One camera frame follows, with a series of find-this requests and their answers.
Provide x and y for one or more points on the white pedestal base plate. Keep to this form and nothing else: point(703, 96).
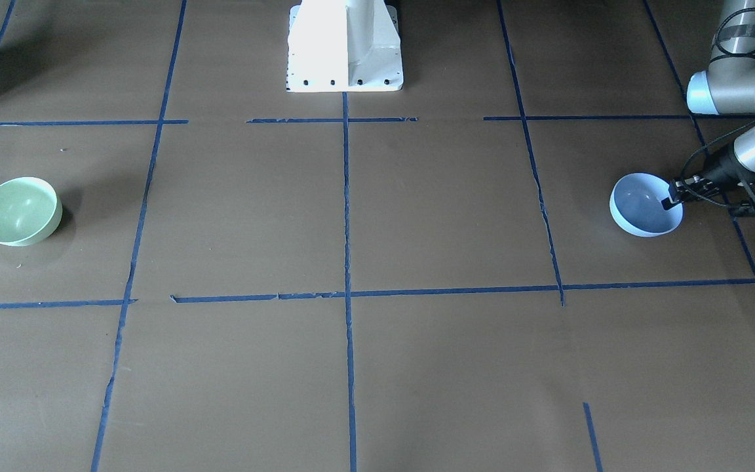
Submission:
point(344, 46)

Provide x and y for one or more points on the blue bowl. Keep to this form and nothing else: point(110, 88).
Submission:
point(636, 206)

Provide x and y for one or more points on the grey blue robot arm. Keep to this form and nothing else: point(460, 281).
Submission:
point(726, 87)

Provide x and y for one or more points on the green bowl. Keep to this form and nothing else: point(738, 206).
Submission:
point(30, 211)

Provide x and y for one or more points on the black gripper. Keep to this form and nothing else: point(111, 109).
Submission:
point(717, 168)

